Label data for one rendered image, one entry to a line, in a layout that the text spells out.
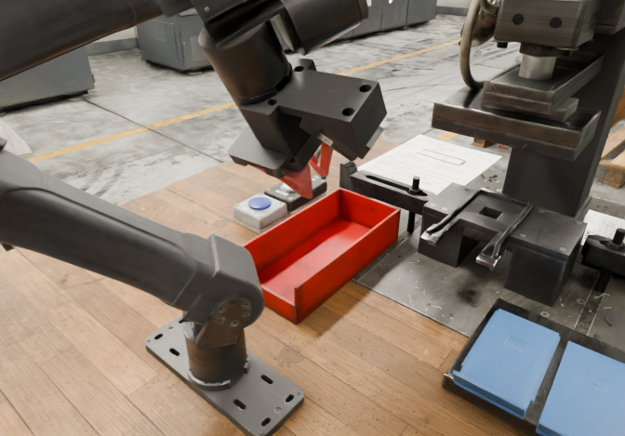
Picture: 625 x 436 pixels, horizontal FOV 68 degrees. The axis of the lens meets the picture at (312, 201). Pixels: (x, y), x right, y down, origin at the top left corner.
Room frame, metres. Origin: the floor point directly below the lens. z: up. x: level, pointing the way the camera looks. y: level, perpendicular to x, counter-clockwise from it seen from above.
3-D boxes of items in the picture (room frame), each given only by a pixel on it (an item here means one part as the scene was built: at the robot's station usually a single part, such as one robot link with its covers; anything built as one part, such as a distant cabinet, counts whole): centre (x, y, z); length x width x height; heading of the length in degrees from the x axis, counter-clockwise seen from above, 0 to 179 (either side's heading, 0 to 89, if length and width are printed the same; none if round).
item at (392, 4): (7.61, -0.09, 0.49); 5.51 x 1.02 x 0.97; 137
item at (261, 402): (0.37, 0.10, 0.94); 0.20 x 0.07 x 0.08; 51
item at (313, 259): (0.57, -0.01, 0.93); 0.25 x 0.12 x 0.06; 141
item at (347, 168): (0.73, -0.08, 0.95); 0.06 x 0.03 x 0.09; 51
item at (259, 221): (0.70, 0.09, 0.90); 0.07 x 0.07 x 0.06; 51
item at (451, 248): (0.58, -0.27, 0.94); 0.20 x 0.10 x 0.07; 51
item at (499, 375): (0.36, -0.21, 0.93); 0.15 x 0.07 x 0.03; 142
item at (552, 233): (0.58, -0.27, 0.98); 0.20 x 0.10 x 0.01; 51
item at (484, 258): (0.49, -0.24, 0.98); 0.07 x 0.02 x 0.01; 141
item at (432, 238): (0.54, -0.18, 0.98); 0.07 x 0.02 x 0.01; 141
